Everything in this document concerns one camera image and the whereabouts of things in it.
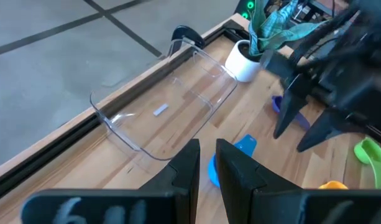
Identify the green plant in white pot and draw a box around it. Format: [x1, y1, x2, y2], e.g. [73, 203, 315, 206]
[224, 0, 331, 83]

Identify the black aluminium table frame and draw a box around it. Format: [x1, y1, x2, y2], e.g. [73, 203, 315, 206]
[0, 19, 250, 205]

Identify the black frame clamp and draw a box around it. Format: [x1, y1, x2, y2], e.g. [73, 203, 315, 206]
[170, 25, 206, 57]

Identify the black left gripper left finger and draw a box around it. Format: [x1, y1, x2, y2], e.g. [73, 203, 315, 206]
[21, 138, 201, 224]

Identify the green measuring cup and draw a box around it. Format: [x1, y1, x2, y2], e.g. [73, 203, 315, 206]
[353, 136, 381, 190]

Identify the blue measuring cup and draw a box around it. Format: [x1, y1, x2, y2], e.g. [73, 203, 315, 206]
[208, 134, 258, 188]

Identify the clear plastic basket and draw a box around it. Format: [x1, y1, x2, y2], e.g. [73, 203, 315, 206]
[90, 37, 238, 162]

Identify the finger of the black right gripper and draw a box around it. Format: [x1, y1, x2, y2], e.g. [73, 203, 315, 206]
[272, 89, 308, 140]
[296, 107, 356, 153]

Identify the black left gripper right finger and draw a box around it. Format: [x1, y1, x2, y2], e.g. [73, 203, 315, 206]
[215, 138, 381, 224]

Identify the purple measuring cup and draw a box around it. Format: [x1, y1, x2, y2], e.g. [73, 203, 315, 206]
[272, 95, 311, 131]

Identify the device with green light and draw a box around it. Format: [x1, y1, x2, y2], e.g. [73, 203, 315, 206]
[239, 0, 259, 19]

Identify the yellow measuring cup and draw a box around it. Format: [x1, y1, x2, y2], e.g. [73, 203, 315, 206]
[318, 180, 349, 190]

